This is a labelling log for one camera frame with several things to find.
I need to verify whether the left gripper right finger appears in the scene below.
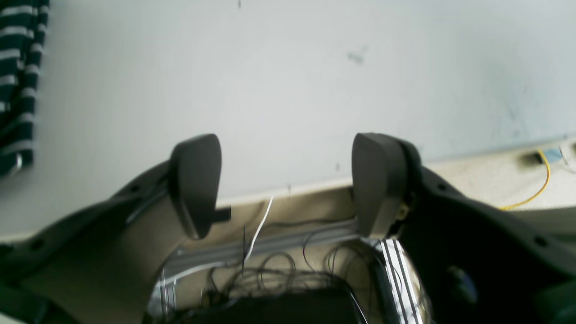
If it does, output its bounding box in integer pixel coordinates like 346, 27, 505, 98
352, 133, 576, 324

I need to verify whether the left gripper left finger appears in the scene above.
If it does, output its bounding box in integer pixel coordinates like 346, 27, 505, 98
1, 134, 222, 324

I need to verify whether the black white striped T-shirt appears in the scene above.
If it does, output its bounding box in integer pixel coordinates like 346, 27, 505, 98
0, 0, 51, 178

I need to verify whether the aluminium frame stand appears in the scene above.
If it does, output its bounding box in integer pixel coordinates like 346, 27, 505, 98
149, 219, 434, 324

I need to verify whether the yellow floor cable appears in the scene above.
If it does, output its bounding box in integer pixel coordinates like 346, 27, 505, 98
499, 148, 552, 211

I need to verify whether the white floor cable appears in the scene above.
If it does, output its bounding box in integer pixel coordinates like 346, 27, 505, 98
243, 196, 274, 266

